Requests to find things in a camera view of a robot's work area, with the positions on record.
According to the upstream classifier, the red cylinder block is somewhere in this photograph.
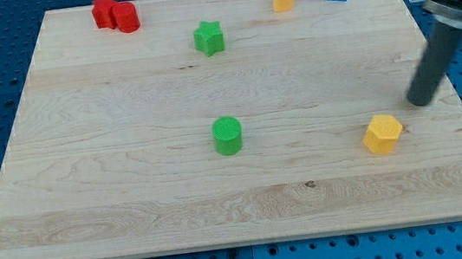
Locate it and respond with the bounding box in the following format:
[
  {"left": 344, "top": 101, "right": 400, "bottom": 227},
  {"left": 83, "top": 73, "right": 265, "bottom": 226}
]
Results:
[{"left": 111, "top": 1, "right": 140, "bottom": 33}]

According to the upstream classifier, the green star block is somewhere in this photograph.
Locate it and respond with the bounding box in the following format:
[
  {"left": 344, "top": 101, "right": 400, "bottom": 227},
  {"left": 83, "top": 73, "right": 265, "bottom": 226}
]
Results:
[{"left": 193, "top": 21, "right": 225, "bottom": 56}]

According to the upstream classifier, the green cylinder block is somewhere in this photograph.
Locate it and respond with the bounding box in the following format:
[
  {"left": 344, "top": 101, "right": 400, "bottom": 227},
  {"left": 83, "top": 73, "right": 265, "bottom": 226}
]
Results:
[{"left": 211, "top": 116, "right": 243, "bottom": 156}]

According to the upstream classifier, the yellow hexagon block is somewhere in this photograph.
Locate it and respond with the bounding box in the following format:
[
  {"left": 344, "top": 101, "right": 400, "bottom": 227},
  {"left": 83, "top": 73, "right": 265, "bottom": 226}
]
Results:
[{"left": 362, "top": 114, "right": 403, "bottom": 155}]

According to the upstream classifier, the red star block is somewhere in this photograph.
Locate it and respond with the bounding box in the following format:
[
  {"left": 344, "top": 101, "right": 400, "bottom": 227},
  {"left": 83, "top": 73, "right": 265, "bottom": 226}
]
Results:
[{"left": 92, "top": 0, "right": 118, "bottom": 29}]

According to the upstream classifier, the wooden board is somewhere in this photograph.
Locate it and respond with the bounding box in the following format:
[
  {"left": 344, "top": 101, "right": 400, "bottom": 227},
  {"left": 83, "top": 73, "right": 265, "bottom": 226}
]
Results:
[{"left": 0, "top": 0, "right": 462, "bottom": 259}]

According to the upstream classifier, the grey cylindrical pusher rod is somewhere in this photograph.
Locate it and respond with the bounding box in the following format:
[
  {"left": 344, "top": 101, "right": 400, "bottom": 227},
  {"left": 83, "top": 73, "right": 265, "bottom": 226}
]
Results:
[{"left": 406, "top": 21, "right": 462, "bottom": 107}]

